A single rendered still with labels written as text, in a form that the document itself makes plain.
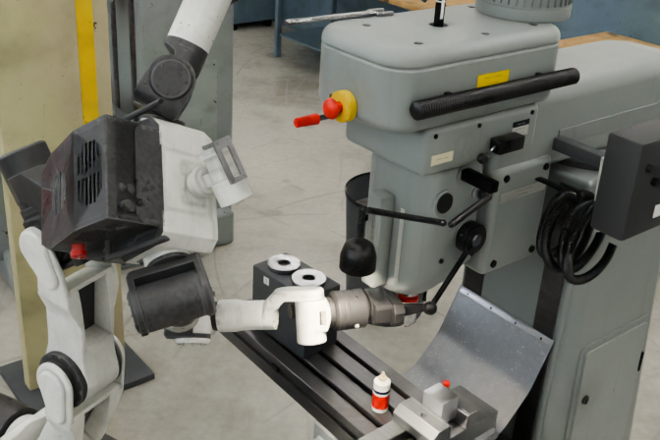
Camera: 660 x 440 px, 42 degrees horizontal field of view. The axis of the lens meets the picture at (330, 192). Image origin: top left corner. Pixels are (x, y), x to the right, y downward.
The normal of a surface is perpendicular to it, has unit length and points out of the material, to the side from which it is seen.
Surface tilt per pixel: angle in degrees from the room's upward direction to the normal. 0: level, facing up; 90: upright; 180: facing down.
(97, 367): 81
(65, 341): 90
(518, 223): 90
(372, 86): 90
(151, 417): 0
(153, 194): 58
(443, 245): 90
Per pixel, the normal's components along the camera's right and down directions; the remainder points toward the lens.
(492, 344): -0.68, -0.22
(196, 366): 0.06, -0.91
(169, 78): 0.21, -0.04
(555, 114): 0.61, 0.36
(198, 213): 0.76, -0.26
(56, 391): -0.51, 0.33
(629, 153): -0.79, 0.22
